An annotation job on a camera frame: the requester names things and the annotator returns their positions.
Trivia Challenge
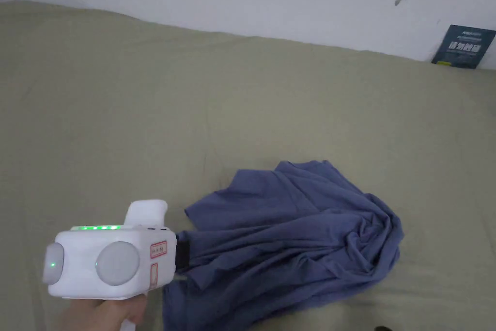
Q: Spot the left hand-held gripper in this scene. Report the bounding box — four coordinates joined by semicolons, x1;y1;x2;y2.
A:
42;199;191;331

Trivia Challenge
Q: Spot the dark blue shirt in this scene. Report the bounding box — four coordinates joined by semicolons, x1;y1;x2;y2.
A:
162;159;405;331

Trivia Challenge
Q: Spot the person's left hand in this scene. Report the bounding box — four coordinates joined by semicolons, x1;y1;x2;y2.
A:
56;294;150;331

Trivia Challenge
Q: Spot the bed with beige sheet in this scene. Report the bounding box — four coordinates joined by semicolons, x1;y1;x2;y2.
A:
0;0;496;331

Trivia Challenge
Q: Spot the dark blue card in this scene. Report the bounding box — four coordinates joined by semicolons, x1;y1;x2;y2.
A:
431;24;496;70

